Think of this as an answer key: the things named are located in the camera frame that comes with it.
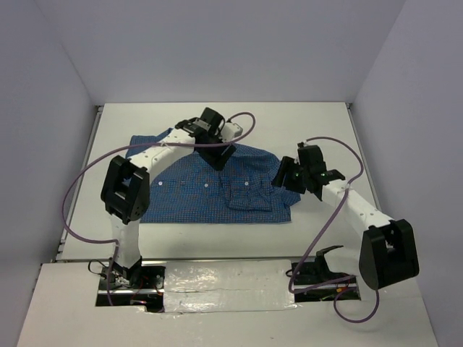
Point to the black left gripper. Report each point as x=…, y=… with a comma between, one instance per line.
x=215, y=160

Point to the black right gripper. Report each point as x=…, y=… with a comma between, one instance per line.
x=288, y=165

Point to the blue checkered long sleeve shirt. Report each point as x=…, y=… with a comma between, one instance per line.
x=190, y=191

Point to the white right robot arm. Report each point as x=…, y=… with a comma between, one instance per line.
x=388, y=253

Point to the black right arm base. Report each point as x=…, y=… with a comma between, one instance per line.
x=315, y=270

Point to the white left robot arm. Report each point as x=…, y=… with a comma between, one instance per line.
x=126, y=189

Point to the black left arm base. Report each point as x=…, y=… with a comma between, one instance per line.
x=147, y=291

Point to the white taped cover sheet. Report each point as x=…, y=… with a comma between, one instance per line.
x=227, y=286

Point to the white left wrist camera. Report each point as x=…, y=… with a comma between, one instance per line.
x=230, y=131

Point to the aluminium table edge rail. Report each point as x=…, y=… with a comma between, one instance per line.
x=77, y=185

